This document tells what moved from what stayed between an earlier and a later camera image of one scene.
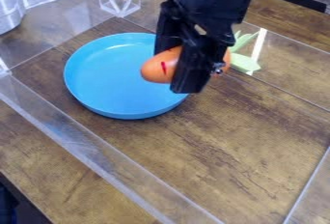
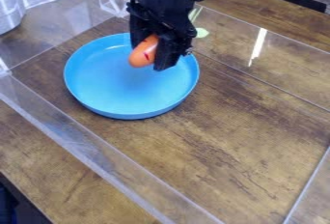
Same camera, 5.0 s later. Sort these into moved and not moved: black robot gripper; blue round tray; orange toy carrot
Moved: black robot gripper; orange toy carrot
Not moved: blue round tray
